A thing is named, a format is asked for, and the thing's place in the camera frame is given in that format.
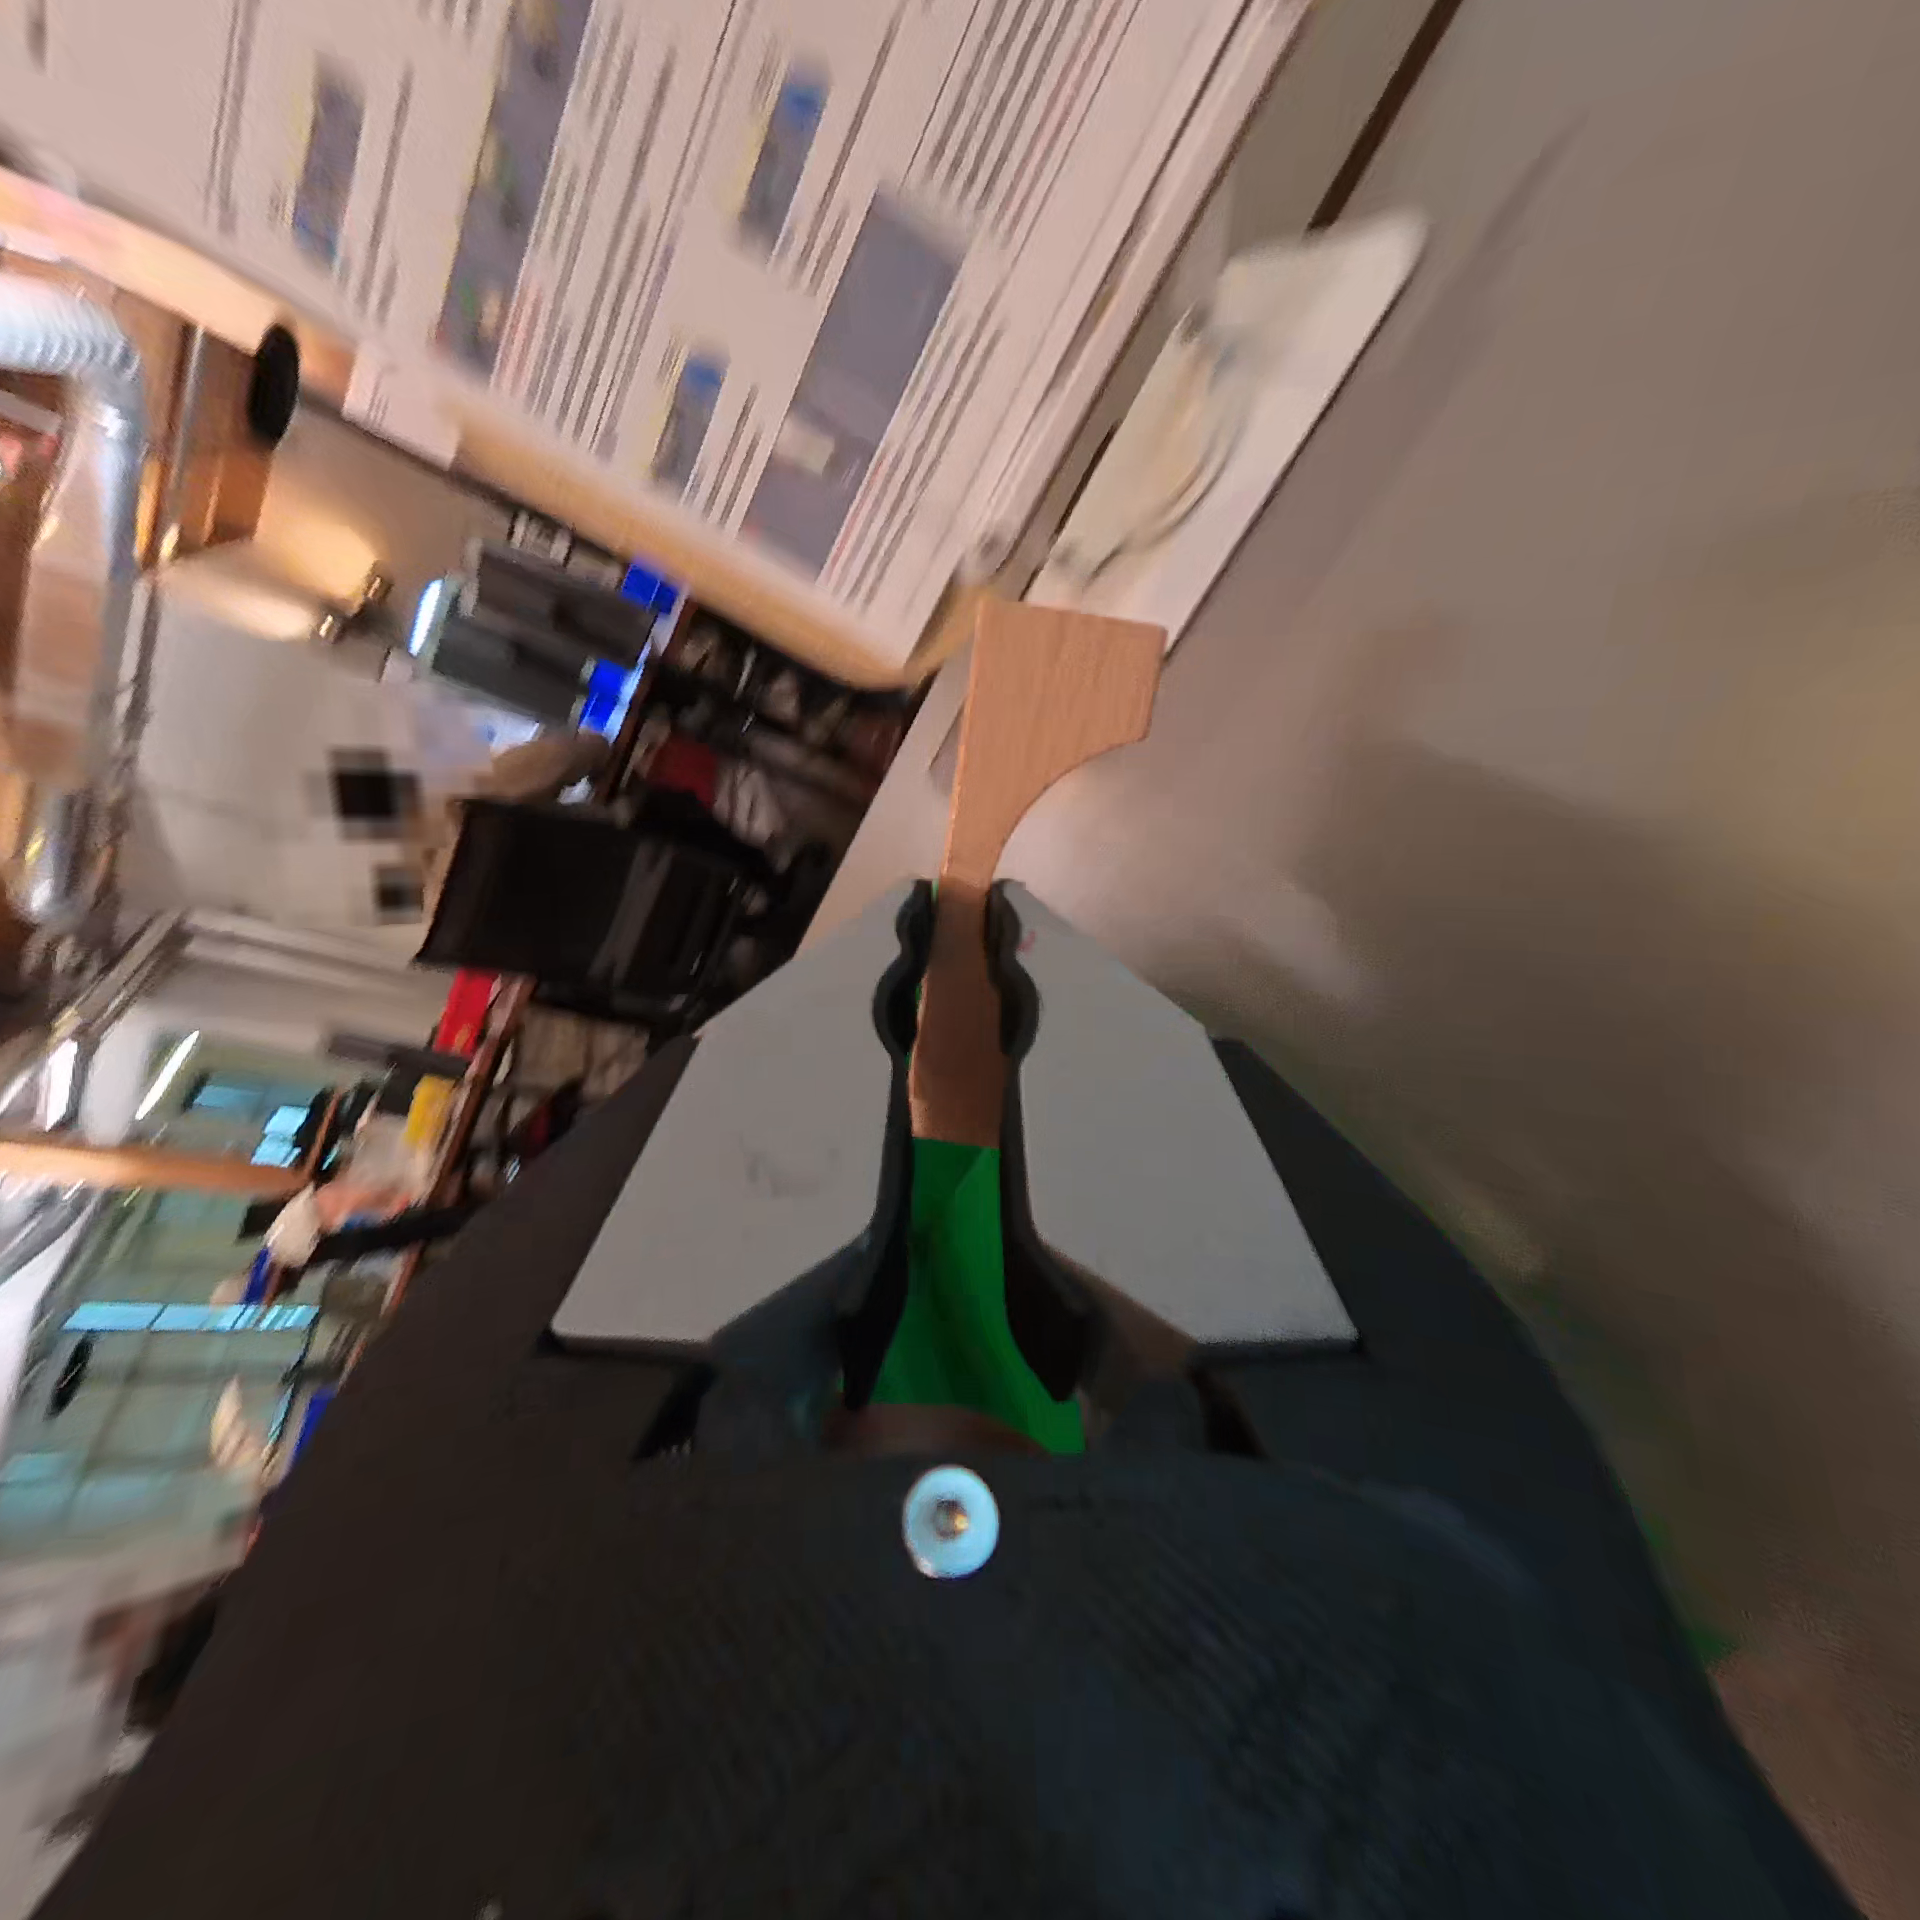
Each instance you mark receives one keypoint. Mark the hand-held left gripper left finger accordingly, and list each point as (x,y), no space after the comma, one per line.
(751,1141)

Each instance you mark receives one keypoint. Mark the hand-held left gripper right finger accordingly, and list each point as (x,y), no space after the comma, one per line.
(1171,1171)

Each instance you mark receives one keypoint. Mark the wooden arch block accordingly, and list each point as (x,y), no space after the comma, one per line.
(1050,705)

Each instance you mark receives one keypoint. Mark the green mat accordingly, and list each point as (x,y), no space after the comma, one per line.
(961,1289)

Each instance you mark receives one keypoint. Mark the black crate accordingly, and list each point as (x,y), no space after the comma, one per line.
(587,900)

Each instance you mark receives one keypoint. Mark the black storage shelf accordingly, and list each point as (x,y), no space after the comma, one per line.
(721,750)

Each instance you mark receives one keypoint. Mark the white paper sheet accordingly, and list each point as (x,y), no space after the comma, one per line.
(1201,434)

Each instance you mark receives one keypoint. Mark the wooden speaker box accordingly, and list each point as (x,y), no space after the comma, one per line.
(225,434)

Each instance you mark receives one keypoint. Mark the wall poster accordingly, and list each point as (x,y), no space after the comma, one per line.
(706,283)

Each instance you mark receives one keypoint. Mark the silver ventilation duct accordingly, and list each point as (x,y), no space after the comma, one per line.
(76,600)

